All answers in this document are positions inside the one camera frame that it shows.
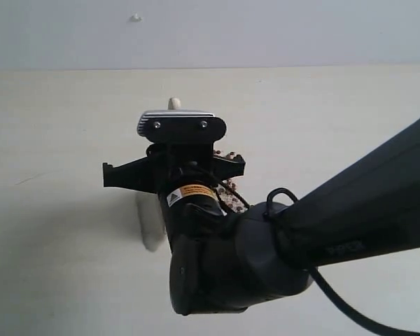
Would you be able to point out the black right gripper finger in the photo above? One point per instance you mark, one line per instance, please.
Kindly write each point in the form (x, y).
(225, 168)
(138, 175)

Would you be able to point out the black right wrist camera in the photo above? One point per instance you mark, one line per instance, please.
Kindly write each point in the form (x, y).
(181, 127)

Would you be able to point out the white paint brush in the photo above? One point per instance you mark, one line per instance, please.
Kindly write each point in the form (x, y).
(152, 225)

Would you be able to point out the white wall plug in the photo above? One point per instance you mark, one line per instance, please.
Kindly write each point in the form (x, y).
(135, 18)

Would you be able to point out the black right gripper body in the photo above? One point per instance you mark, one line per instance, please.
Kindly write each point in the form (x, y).
(174, 165)

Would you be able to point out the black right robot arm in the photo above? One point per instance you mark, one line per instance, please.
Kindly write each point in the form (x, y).
(223, 261)

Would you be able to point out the pile of rice and pellets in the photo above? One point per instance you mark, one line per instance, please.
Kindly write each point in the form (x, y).
(230, 201)

